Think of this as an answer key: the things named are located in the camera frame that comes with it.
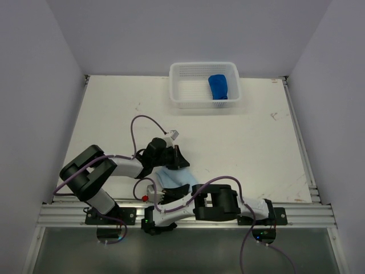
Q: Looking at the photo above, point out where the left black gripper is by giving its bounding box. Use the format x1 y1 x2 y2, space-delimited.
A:
152 144 190 170

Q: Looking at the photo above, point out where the light blue towel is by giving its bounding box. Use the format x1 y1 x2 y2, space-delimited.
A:
156 167 198 191

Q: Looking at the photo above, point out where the dark blue towel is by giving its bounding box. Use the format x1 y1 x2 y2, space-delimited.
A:
208 74 228 100

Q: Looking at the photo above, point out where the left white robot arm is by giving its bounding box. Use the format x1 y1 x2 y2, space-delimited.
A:
54 138 190 224

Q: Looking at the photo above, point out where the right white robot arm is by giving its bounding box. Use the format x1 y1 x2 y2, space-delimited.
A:
141 184 288 235

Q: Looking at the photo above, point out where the white perforated plastic basket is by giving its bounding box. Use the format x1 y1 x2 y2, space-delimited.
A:
169 62 242 108

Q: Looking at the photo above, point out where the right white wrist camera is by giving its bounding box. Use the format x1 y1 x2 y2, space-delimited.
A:
147 184 165 204

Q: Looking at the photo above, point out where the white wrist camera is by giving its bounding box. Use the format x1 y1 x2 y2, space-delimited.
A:
147 184 165 204
163 130 179 147

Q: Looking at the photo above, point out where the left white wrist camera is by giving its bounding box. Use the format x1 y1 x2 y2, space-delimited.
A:
163 130 179 147

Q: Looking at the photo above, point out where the purple cable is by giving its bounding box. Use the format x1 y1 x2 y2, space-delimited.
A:
96 216 128 245
256 239 297 274
52 115 169 196
133 175 274 274

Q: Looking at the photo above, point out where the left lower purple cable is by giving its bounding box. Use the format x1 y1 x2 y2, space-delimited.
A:
96 216 128 245

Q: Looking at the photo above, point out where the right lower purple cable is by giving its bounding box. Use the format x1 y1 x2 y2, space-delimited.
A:
256 239 297 274

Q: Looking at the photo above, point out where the aluminium mounting rail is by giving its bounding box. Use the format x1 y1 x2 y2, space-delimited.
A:
36 198 337 228

